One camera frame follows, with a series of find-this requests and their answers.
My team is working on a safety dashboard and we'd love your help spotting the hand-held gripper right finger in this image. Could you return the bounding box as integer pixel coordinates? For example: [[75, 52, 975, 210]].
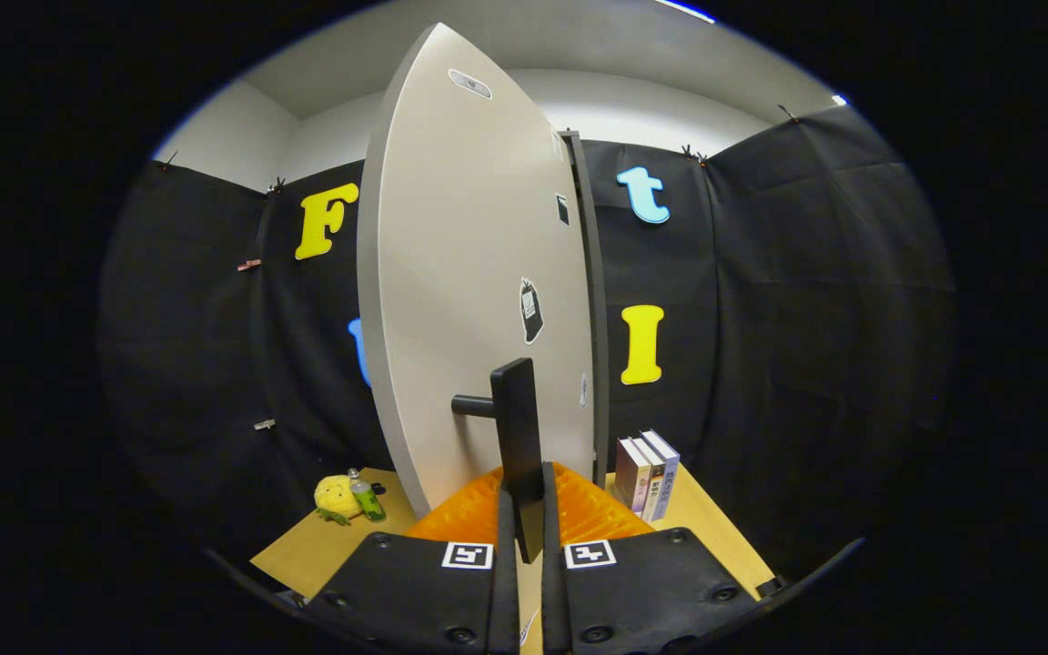
[[540, 462, 761, 655]]

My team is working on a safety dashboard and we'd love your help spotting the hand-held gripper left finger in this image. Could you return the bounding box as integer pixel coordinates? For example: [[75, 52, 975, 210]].
[[306, 464, 520, 655]]

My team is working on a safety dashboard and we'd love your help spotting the beige shoe cabinet door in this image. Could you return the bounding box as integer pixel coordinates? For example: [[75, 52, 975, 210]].
[[356, 23, 598, 565]]

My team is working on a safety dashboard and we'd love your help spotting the white spine book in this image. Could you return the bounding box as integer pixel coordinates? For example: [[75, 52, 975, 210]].
[[633, 435, 667, 521]]

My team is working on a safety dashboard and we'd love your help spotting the purple spine book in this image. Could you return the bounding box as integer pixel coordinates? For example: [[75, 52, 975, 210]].
[[642, 429, 681, 521]]

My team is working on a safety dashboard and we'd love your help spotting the green drink bottle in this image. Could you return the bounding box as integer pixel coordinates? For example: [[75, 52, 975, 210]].
[[348, 469, 388, 523]]

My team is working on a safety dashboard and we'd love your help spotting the yellow plush toy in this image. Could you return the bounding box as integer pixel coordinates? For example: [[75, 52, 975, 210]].
[[314, 474, 366, 527]]

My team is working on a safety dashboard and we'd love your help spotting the black backdrop cloth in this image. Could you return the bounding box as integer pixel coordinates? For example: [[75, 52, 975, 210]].
[[96, 105, 957, 583]]

